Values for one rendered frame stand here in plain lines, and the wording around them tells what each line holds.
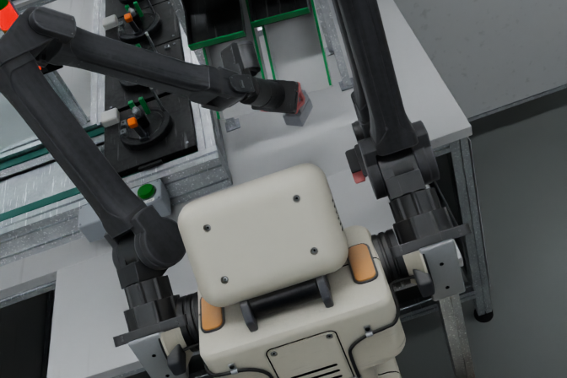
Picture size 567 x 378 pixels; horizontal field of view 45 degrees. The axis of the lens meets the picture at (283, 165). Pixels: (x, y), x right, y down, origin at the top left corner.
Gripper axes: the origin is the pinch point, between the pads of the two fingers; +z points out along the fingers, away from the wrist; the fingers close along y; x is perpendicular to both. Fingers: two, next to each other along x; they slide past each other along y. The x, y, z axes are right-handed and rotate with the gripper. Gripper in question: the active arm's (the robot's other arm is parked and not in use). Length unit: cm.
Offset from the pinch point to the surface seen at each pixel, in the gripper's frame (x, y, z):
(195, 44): -10.1, 20.1, -10.8
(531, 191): 19, -33, 127
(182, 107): 3.2, 37.0, 9.0
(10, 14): -14, 62, -26
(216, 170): 17.8, 20.2, 2.3
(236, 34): -13.0, 11.5, -7.8
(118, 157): 17.3, 45.6, -3.9
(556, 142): 0, -37, 144
